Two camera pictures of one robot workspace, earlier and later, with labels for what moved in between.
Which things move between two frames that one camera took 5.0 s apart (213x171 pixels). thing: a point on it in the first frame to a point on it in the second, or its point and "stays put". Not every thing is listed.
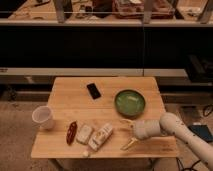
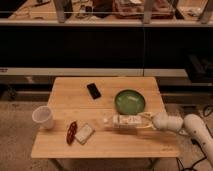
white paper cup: x=42 y=116 stays put
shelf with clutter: x=112 y=13 stays put
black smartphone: x=94 y=91 stays put
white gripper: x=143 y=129 to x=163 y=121
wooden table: x=95 y=117 stays put
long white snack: x=99 y=137 to x=123 y=121
